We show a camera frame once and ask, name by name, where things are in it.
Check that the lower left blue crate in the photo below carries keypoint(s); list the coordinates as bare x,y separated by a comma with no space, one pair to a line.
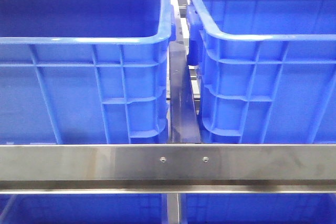
86,208

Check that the right rail screw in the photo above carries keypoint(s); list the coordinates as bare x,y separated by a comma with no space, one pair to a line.
205,159

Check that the steel shelf front rail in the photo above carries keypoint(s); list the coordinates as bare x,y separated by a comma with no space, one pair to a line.
104,169

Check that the right blue plastic crate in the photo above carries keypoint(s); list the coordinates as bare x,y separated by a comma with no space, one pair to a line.
266,70

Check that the left rail screw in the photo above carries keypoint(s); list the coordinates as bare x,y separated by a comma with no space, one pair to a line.
162,159

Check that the blue plastic crate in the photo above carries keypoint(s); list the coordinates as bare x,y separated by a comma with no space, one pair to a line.
84,71
266,70

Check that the left blue plastic crate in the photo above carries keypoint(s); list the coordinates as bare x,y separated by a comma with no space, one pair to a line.
84,71

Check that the rail screw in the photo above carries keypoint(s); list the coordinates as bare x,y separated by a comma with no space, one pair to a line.
162,159
205,159

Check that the lower right blue crate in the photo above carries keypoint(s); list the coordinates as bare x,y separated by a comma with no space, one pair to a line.
259,208

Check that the steel shelf centre divider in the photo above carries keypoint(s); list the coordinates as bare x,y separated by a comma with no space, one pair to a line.
184,125

